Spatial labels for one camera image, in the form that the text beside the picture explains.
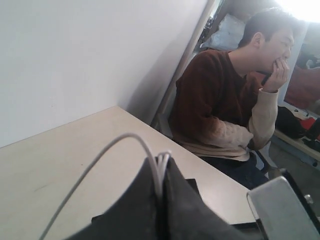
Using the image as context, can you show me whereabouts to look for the black bag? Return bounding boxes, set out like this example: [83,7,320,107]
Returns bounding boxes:
[275,106,306,139]

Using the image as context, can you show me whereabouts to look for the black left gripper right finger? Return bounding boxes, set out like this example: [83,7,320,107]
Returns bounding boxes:
[161,157,262,240]

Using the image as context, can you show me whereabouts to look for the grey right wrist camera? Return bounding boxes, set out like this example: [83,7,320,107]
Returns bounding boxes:
[246,168,320,240]

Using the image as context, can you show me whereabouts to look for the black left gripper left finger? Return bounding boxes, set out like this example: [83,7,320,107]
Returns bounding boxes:
[68,159,160,240]

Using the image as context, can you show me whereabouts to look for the white plastic bags pile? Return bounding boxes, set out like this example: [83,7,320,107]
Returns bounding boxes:
[200,13,246,51]

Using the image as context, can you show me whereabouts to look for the man in brown sweater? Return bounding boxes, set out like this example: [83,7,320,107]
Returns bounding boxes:
[168,8,301,190]

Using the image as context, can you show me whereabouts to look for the white earphone cable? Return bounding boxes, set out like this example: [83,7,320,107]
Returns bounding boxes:
[38,133,172,240]

